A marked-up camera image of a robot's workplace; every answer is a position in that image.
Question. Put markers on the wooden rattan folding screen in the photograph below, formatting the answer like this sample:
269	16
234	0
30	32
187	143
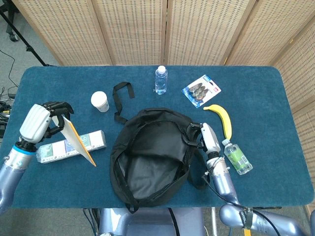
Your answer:
133	32

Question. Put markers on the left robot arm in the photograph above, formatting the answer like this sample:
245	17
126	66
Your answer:
12	172

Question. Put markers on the yellow banana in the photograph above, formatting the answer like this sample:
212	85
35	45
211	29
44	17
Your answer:
225	118

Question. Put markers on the black backpack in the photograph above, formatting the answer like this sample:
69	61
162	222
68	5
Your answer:
152	147

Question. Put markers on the orange-edged white book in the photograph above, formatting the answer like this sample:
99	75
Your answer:
73	138

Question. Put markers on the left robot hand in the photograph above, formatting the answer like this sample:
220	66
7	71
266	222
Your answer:
34	123

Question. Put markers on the long tea box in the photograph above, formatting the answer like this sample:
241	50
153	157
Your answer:
97	140

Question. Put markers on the white paper cup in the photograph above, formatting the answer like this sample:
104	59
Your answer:
99	101

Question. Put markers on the clear water bottle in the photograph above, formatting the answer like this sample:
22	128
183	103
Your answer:
161	82

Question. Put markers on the blue-grey robot torso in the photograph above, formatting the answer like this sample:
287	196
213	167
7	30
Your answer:
147	222

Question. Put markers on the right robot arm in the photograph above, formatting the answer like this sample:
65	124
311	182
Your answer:
224	184

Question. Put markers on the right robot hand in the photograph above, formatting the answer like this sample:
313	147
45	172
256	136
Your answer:
209	138

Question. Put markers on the blue felt table cover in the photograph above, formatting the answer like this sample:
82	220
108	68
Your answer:
61	186

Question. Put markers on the blue card blister pack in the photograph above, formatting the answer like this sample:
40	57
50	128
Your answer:
200	91

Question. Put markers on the black office chair base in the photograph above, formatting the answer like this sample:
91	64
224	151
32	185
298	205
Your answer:
11	24

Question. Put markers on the black tripod stand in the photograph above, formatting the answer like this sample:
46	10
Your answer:
27	41

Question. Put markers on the green label drink bottle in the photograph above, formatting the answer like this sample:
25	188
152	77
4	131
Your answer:
237	158

